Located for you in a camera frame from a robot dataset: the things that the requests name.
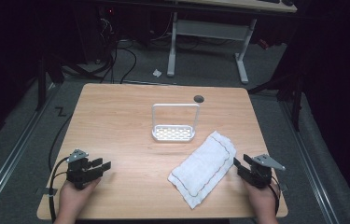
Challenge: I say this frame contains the black floor cables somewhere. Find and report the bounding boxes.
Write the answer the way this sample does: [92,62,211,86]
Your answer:
[60,15,176,87]

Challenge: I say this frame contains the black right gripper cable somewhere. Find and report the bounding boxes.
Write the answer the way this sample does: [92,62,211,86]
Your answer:
[267,175,282,217]

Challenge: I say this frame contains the person's left hand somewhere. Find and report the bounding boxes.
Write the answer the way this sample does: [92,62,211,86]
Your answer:
[58,176,102,218]

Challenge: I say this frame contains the black metal stand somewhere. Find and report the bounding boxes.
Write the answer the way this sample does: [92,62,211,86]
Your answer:
[35,52,68,112]
[247,46,304,132]

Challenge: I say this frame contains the white towel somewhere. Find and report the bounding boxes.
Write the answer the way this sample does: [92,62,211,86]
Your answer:
[167,130,237,210]

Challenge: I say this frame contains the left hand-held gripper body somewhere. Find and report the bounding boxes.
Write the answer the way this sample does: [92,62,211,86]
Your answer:
[65,148,103,190]

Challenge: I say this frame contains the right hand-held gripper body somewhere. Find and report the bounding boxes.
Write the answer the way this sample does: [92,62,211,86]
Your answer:
[237,153,287,189]

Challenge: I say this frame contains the white metal desk frame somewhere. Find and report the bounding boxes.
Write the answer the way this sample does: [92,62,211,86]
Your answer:
[166,0,298,85]

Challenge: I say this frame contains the person's right hand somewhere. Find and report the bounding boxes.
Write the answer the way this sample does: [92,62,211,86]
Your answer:
[242,179,280,220]

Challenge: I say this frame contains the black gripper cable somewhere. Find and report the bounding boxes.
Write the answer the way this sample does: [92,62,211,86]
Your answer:
[48,112,75,224]
[267,175,282,217]

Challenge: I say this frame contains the metal floor rail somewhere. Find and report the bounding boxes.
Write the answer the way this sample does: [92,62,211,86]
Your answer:
[279,101,340,224]
[0,83,59,218]

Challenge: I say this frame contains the white towel rack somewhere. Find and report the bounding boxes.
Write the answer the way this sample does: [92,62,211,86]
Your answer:
[151,103,202,143]

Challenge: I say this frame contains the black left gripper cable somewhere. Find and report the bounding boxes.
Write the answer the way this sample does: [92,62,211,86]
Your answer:
[48,112,75,224]

